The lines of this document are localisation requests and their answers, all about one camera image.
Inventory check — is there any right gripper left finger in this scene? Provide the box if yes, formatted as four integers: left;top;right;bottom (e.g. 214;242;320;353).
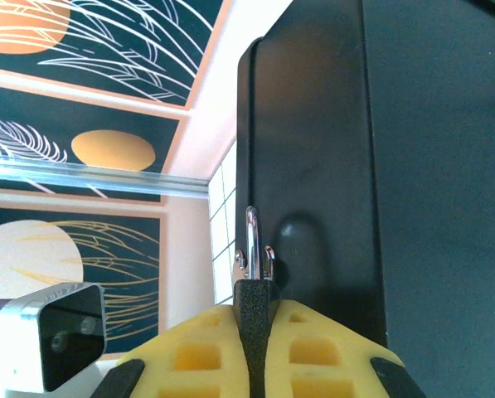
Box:
91;304;251;398

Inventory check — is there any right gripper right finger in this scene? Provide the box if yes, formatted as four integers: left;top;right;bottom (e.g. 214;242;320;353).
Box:
267;298;429;398

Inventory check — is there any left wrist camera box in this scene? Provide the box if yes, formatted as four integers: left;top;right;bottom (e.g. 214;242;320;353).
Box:
0;281;107;395

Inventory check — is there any aluminium frame post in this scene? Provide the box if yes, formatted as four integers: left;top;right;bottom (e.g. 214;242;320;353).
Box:
0;161;210;197

